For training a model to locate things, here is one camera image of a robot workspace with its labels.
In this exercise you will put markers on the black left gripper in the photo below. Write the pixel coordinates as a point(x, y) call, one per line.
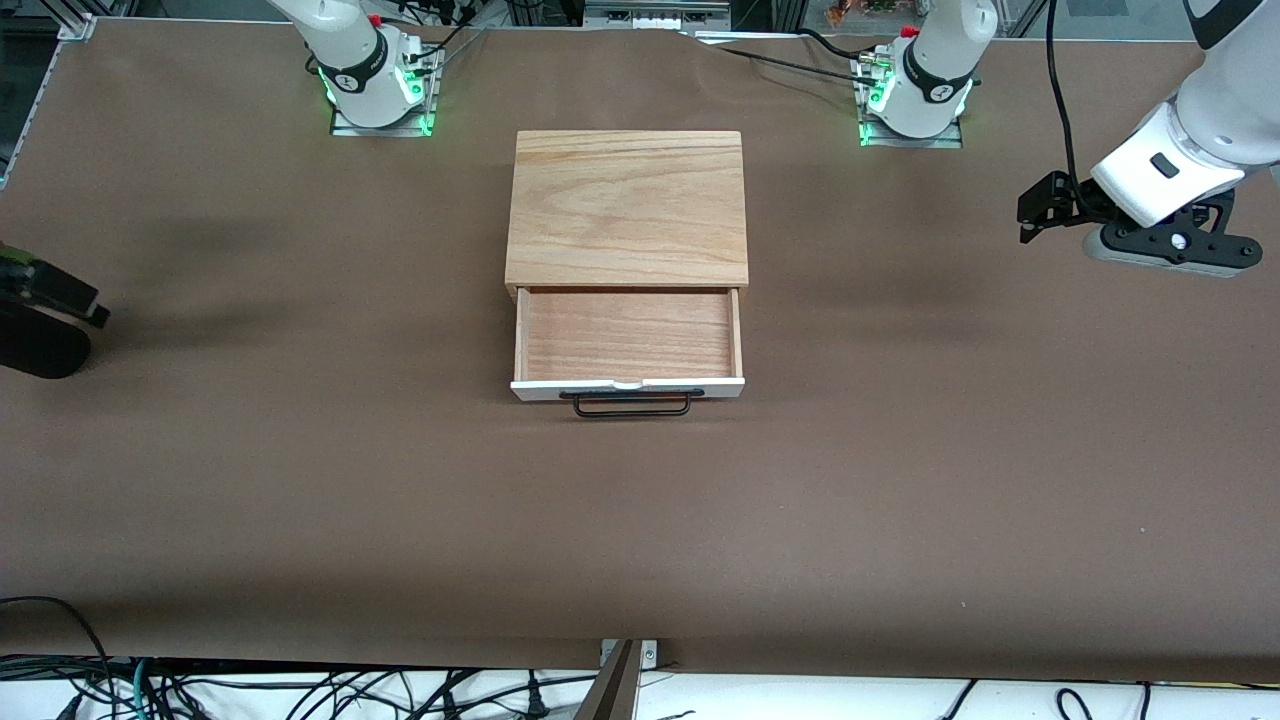
point(1068, 201)

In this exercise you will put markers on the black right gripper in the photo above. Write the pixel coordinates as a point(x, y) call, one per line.
point(45, 285)

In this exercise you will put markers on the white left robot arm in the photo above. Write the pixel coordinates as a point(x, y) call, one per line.
point(1200, 140)

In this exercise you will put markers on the light wooden drawer cabinet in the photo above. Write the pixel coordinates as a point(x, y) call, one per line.
point(627, 205)

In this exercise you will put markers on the green plant leaf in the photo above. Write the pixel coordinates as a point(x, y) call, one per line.
point(10, 254)

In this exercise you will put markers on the black cylindrical object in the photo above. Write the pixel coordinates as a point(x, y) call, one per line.
point(40, 350)

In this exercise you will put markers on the grey background device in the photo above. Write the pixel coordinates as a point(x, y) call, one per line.
point(650, 12)

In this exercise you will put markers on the brown table cover sheet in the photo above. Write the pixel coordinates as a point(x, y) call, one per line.
point(640, 520)

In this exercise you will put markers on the aluminium frame profile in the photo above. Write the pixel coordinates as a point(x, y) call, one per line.
point(78, 25)

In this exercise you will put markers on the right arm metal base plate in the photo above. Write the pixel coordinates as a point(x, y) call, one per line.
point(345, 128)

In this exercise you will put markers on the small silver edge bracket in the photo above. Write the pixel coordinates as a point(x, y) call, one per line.
point(650, 655)

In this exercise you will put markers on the brown slanted post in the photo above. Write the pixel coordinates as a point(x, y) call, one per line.
point(612, 695)

